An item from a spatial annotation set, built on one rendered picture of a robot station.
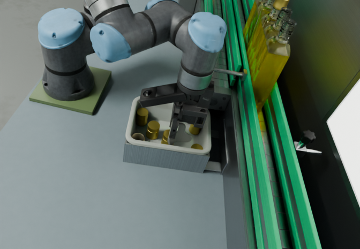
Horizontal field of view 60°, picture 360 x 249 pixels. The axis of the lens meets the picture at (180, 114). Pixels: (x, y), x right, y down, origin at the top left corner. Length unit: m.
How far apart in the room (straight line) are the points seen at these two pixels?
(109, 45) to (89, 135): 0.38
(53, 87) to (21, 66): 1.40
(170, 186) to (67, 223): 0.26
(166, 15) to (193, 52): 0.10
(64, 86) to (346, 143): 0.73
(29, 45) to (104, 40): 1.97
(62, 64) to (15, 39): 1.72
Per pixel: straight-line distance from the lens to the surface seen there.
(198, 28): 0.60
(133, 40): 0.61
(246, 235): 0.68
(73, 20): 0.88
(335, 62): 0.82
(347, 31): 0.81
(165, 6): 0.68
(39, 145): 0.90
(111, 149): 0.88
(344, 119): 0.75
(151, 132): 0.86
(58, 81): 0.95
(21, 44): 2.56
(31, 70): 2.32
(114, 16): 0.61
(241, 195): 0.72
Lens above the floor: 1.45
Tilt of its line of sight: 45 degrees down
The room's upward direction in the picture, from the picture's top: 15 degrees clockwise
